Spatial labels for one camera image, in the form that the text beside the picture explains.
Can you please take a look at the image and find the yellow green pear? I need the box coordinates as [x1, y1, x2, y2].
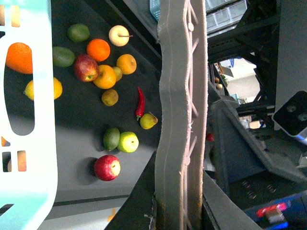
[140, 113, 158, 130]

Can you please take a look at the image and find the green lime upper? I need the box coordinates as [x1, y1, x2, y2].
[67, 23, 90, 43]

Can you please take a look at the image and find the light blue basket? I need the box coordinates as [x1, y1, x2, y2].
[0, 0, 58, 230]

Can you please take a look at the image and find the brownish yellow pear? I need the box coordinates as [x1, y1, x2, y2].
[101, 89, 118, 106]

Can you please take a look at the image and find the green lime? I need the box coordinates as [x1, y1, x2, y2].
[52, 46, 75, 68]
[67, 23, 90, 43]

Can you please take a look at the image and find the yellow orange fruit back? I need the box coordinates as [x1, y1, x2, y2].
[117, 54, 137, 75]

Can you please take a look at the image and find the large orange by basket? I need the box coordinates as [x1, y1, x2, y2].
[6, 42, 33, 74]

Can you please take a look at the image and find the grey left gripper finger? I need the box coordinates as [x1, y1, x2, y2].
[155, 0, 208, 230]

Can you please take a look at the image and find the yellow lemon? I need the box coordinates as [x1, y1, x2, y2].
[23, 77, 63, 101]

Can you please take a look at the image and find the red apple alone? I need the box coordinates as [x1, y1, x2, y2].
[94, 155, 121, 182]

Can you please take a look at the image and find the yellow orange fruit front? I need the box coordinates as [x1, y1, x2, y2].
[93, 65, 116, 89]

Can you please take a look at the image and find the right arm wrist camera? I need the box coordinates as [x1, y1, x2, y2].
[272, 91, 307, 145]

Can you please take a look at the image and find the pale yellow apple with stem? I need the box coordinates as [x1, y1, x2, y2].
[108, 25, 133, 47]

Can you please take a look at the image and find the black metal produce shelf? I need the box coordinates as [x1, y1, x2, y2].
[4, 0, 307, 230]

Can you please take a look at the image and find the red apple near shelf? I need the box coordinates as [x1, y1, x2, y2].
[74, 55, 99, 82]

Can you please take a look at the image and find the green lime lower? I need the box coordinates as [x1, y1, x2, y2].
[52, 46, 75, 68]

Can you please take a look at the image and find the bright green apple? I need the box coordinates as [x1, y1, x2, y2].
[117, 131, 139, 153]

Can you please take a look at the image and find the orange near shelf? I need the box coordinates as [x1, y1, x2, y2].
[86, 38, 110, 62]

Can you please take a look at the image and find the green mango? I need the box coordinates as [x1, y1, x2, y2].
[103, 127, 120, 150]

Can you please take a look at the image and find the red chili pepper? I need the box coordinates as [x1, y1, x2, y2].
[135, 87, 145, 120]

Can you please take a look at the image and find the yellow orange fruit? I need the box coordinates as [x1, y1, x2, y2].
[117, 54, 137, 75]
[93, 65, 116, 89]

